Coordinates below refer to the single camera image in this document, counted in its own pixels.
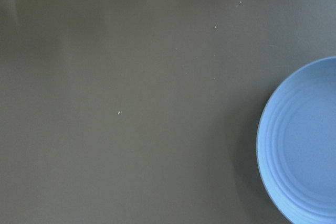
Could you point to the blue round plate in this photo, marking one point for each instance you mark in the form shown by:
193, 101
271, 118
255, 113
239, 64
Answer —
295, 144

